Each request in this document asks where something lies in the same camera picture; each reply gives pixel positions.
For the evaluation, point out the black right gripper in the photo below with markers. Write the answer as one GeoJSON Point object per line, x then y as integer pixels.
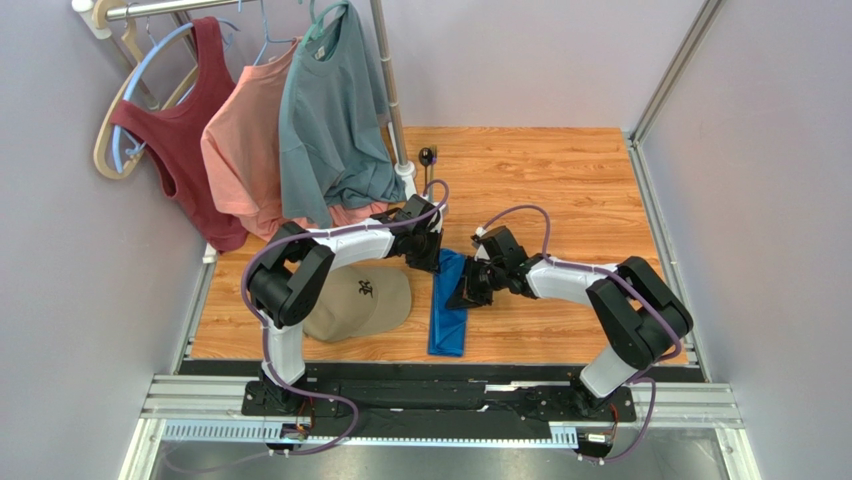
{"type": "Point", "coordinates": [475, 283]}

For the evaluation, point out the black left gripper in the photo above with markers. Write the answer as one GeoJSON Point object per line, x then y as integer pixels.
{"type": "Point", "coordinates": [432, 262]}

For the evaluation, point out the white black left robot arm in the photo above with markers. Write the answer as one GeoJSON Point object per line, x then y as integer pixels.
{"type": "Point", "coordinates": [282, 282]}

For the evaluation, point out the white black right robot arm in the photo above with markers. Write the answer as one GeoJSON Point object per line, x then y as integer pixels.
{"type": "Point", "coordinates": [641, 317]}

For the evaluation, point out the white clothes rack foot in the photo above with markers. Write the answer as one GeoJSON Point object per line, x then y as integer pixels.
{"type": "Point", "coordinates": [407, 172]}

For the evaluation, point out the beige baseball cap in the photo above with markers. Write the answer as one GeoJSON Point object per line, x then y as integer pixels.
{"type": "Point", "coordinates": [359, 302]}

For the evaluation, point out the black spoon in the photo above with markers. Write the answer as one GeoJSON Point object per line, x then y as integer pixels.
{"type": "Point", "coordinates": [427, 156]}

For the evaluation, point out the teal t-shirt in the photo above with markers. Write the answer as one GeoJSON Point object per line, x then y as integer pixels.
{"type": "Point", "coordinates": [332, 112]}

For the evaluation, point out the pink t-shirt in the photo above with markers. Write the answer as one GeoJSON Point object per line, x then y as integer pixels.
{"type": "Point", "coordinates": [240, 148]}

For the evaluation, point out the teal clothes hanger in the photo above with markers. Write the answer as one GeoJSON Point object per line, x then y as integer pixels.
{"type": "Point", "coordinates": [318, 18]}

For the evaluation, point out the maroon tank top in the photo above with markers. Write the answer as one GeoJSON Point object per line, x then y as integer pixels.
{"type": "Point", "coordinates": [173, 135]}

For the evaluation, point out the light blue clothes hanger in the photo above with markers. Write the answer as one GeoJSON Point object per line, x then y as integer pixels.
{"type": "Point", "coordinates": [115, 155]}

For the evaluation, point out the wooden clothes hanger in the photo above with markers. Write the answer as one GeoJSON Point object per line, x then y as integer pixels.
{"type": "Point", "coordinates": [115, 21]}

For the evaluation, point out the metal clothes rack pole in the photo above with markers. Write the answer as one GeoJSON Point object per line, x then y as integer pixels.
{"type": "Point", "coordinates": [396, 128]}

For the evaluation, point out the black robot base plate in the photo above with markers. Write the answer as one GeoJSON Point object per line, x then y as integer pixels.
{"type": "Point", "coordinates": [548, 402]}

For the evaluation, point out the aluminium frame rail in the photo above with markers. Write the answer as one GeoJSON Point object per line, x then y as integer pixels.
{"type": "Point", "coordinates": [207, 408]}

